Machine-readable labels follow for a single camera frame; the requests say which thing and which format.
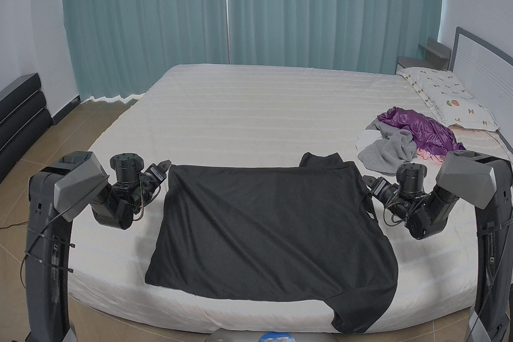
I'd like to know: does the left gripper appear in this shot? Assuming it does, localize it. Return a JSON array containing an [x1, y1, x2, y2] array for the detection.
[[140, 163, 169, 195]]

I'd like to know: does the black chest of drawers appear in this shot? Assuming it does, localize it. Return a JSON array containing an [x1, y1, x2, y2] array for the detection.
[[0, 73, 53, 182]]

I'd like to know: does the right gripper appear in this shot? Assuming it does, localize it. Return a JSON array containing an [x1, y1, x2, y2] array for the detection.
[[371, 177, 397, 207]]

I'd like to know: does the bed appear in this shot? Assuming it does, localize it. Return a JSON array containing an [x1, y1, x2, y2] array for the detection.
[[66, 26, 513, 335]]

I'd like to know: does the white garment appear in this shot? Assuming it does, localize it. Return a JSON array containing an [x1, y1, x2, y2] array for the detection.
[[357, 128, 385, 150]]

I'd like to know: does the grey garment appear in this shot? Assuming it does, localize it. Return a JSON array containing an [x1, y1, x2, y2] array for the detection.
[[358, 120, 417, 174]]

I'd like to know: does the purple satin garment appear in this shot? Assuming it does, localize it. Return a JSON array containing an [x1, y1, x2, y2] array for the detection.
[[377, 106, 467, 157]]

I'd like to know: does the black T-shirt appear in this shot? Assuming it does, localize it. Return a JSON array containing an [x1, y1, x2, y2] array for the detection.
[[144, 152, 399, 334]]

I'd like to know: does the grey bedside table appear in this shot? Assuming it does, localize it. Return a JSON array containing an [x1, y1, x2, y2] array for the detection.
[[397, 37, 451, 72]]

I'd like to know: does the black cable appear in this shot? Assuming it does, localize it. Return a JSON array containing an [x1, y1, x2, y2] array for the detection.
[[131, 199, 147, 221], [382, 202, 407, 227]]

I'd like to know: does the pink garment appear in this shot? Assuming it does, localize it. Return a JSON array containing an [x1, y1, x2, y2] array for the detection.
[[417, 148, 445, 165]]

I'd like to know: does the white printed pillow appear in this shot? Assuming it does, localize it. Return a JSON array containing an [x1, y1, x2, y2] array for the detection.
[[396, 67, 500, 131]]

